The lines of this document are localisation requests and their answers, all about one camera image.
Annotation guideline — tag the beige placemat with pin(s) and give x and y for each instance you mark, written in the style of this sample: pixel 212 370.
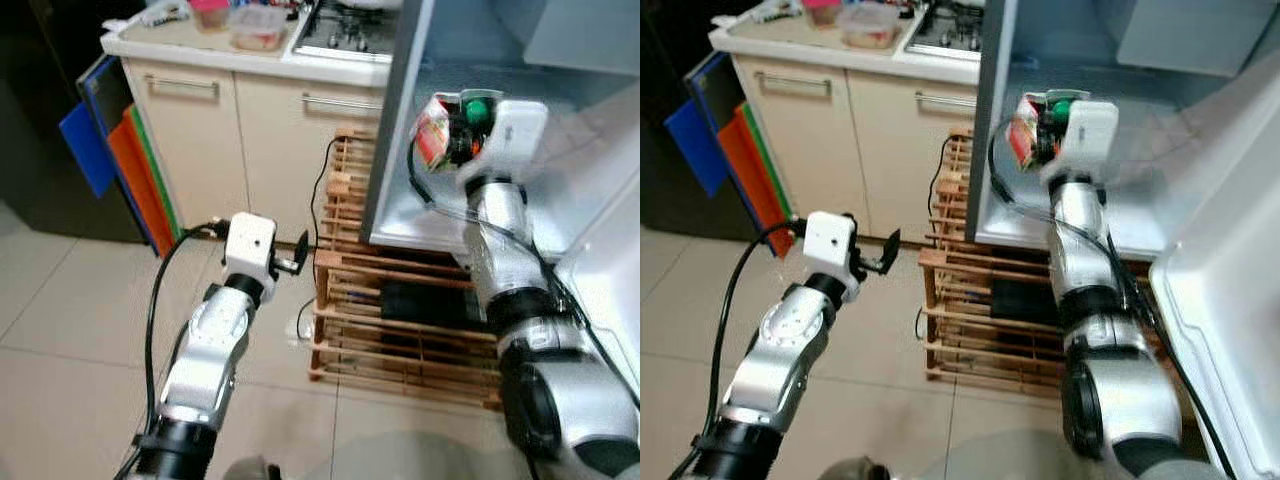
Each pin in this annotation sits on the beige placemat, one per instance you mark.
pixel 820 32

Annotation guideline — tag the red white milk carton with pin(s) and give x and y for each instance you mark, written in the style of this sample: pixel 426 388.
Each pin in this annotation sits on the red white milk carton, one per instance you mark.
pixel 1025 130
pixel 435 130

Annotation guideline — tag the beige kitchen cabinet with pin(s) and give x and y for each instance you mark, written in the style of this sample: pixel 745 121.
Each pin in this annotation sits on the beige kitchen cabinet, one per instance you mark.
pixel 870 140
pixel 260 140

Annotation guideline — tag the blue framed dark board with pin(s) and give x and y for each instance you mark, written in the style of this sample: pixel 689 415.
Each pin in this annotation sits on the blue framed dark board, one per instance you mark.
pixel 105 85
pixel 715 82

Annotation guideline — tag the robot left leg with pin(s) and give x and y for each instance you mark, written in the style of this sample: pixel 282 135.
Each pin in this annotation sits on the robot left leg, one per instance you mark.
pixel 860 470
pixel 250 470

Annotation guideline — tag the white paper scrap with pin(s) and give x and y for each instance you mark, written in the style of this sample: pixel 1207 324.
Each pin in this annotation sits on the white paper scrap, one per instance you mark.
pixel 120 24
pixel 730 21

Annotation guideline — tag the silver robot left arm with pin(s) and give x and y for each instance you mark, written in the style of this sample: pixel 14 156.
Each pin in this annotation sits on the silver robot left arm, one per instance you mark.
pixel 785 350
pixel 215 350

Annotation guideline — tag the wooden slatted rack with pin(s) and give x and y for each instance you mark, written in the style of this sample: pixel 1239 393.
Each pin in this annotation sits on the wooden slatted rack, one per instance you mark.
pixel 400 310
pixel 1000 310

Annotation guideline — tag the green plastic board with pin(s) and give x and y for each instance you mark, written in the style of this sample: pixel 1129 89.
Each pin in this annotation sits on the green plastic board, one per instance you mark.
pixel 772 150
pixel 155 160

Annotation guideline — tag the tall steel fridge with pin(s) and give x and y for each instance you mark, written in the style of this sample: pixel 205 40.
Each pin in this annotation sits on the tall steel fridge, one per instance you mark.
pixel 40 130
pixel 665 120

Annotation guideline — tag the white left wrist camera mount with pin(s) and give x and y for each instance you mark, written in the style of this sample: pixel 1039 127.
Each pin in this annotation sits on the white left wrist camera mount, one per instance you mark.
pixel 830 245
pixel 248 245

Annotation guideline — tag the small drink bottle pack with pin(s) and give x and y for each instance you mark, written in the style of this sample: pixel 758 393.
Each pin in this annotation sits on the small drink bottle pack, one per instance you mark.
pixel 165 13
pixel 777 12

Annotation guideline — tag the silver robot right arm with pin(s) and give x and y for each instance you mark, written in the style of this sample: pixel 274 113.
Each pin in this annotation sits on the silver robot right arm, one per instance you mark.
pixel 540 340
pixel 1110 340

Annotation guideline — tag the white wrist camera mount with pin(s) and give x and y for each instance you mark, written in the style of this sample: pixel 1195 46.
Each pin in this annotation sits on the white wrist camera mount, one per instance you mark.
pixel 1085 140
pixel 248 245
pixel 830 245
pixel 510 140

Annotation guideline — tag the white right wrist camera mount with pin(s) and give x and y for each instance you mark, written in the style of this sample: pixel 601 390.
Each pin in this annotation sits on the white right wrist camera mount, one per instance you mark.
pixel 510 140
pixel 1085 140

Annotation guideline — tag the grey mini fridge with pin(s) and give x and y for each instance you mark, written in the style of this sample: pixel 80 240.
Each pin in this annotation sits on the grey mini fridge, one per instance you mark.
pixel 1200 150
pixel 500 60

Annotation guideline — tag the blue plastic board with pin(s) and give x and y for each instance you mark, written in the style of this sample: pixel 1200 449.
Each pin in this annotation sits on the blue plastic board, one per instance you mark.
pixel 88 150
pixel 697 150

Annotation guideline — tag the black flat device box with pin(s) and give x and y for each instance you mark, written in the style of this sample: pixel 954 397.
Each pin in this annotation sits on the black flat device box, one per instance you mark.
pixel 425 300
pixel 1025 300

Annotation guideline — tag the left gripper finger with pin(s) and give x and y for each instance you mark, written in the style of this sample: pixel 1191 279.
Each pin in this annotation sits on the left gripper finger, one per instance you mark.
pixel 301 250
pixel 889 248

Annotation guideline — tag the clear plastic food container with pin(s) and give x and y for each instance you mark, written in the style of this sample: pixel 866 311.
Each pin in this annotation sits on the clear plastic food container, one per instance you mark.
pixel 868 26
pixel 258 28

